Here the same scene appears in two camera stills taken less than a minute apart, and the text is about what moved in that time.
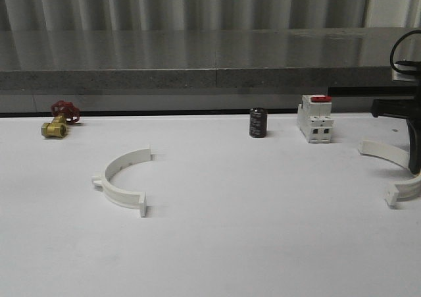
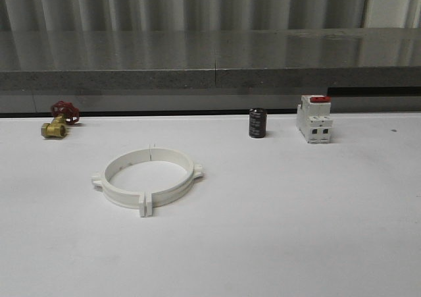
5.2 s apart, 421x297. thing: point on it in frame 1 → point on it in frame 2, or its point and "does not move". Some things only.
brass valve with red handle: (64, 112) does not move
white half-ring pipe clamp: (409, 188) → (177, 191)
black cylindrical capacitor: (258, 122) does not move
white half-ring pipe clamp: (121, 197) does not move
